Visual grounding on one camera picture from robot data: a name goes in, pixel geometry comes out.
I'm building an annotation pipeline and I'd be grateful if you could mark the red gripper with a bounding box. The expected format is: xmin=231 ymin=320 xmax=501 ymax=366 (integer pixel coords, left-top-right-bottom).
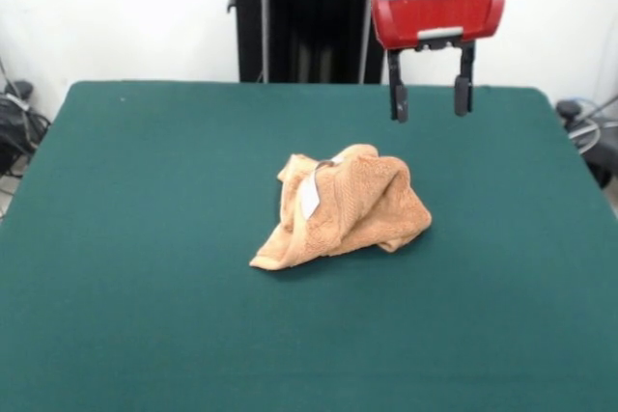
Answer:
xmin=370 ymin=0 xmax=507 ymax=123

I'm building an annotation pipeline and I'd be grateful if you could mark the peach terry towel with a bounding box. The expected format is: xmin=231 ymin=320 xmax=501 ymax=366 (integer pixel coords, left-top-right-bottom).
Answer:
xmin=248 ymin=143 xmax=434 ymax=272

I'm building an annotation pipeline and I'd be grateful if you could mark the dark green table cloth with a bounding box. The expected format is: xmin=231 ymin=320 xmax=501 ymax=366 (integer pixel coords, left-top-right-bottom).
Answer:
xmin=0 ymin=80 xmax=618 ymax=412

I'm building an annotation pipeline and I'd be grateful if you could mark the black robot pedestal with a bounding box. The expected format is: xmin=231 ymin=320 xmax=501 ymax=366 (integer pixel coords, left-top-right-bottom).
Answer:
xmin=224 ymin=0 xmax=392 ymax=84

